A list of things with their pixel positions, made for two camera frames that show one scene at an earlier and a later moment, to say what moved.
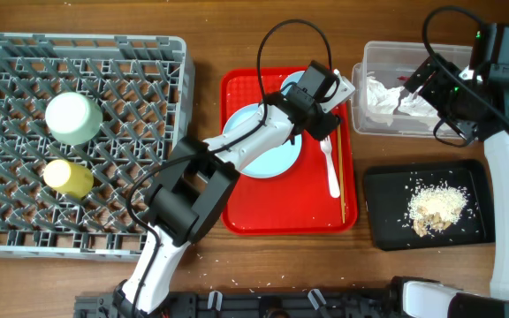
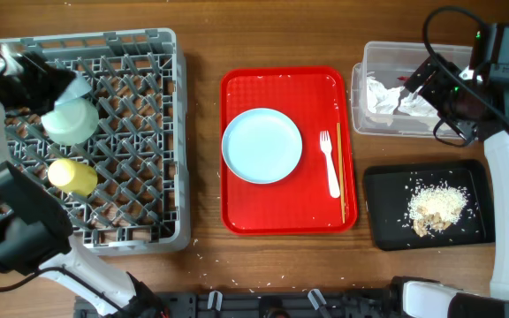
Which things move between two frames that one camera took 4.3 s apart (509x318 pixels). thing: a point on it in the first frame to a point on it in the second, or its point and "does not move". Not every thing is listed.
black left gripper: x=327 y=126 to x=52 y=80
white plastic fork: x=326 y=145 does not move
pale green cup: x=72 y=118 does not move
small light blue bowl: x=294 y=77 to x=77 y=87
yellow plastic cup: x=72 y=179 does not move
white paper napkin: x=382 y=100 does not move
